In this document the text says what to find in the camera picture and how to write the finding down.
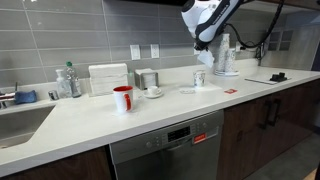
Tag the dark cabinet under sink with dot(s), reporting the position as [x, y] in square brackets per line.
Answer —
[66, 166]

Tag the patterned disposable cup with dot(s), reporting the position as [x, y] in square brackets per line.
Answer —
[199, 79]

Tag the wall outlet with plug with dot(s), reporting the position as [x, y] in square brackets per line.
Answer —
[239, 46]

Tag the white wall switch plate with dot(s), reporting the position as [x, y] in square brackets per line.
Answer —
[135, 52]

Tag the metal napkin dispenser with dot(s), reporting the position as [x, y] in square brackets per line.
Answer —
[146, 79]

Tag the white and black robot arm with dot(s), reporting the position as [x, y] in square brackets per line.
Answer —
[213, 16]

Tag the white wall outlet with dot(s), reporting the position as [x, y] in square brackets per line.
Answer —
[154, 51]
[196, 52]

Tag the red label on dishwasher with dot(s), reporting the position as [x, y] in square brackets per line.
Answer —
[199, 138]

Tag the short patterned cup stack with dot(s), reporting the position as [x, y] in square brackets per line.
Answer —
[230, 60]

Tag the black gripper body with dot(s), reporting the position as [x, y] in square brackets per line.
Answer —
[201, 41]

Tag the white mat with dark edge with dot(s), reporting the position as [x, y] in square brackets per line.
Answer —
[261, 80]

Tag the white and red mug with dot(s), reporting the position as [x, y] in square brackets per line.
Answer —
[121, 100]

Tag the dark wood cabinet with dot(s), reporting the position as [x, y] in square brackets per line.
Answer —
[246, 140]

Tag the grey kitchen sink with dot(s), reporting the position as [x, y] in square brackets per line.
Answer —
[20, 128]

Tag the stainless steel dishwasher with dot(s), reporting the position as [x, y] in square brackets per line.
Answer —
[166, 156]

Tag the clear soap dispenser bottle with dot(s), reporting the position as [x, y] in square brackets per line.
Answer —
[61, 85]

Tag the chrome faucet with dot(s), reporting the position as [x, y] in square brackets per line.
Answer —
[6, 97]

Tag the blue sponge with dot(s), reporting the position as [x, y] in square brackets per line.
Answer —
[25, 97]

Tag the red sticker on counter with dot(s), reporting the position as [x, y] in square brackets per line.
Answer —
[230, 90]

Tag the small metal can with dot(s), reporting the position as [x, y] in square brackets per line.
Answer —
[53, 95]

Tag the small white espresso cup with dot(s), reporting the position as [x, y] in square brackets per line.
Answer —
[153, 90]

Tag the round white tray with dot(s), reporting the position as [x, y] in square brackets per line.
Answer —
[226, 73]

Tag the clear water bottle green cap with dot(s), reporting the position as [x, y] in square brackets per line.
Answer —
[73, 81]

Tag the white paper towel stack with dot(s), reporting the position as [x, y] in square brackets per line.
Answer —
[108, 78]

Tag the black object on mat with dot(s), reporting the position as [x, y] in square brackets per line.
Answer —
[278, 77]

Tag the white saucer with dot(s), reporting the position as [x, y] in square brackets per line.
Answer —
[152, 96]

